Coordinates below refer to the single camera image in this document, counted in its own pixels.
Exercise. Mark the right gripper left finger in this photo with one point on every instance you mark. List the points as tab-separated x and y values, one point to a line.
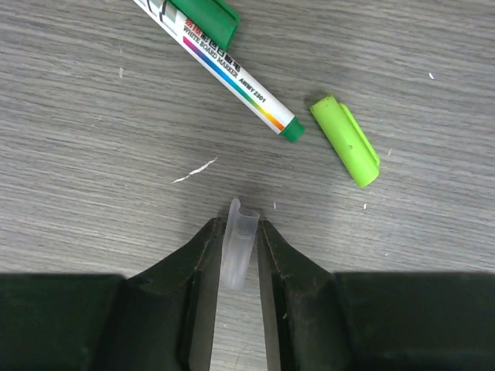
160	319

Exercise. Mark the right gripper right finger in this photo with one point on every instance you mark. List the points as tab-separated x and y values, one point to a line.
320	320

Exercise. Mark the clear pen cap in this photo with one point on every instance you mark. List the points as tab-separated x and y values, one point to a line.
237	245

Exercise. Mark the light green pen cap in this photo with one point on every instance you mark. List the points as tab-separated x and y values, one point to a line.
347	139

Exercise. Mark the green white pen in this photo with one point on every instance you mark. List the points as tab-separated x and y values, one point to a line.
224	68

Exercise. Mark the dark green pen cap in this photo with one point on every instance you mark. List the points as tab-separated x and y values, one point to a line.
214	17

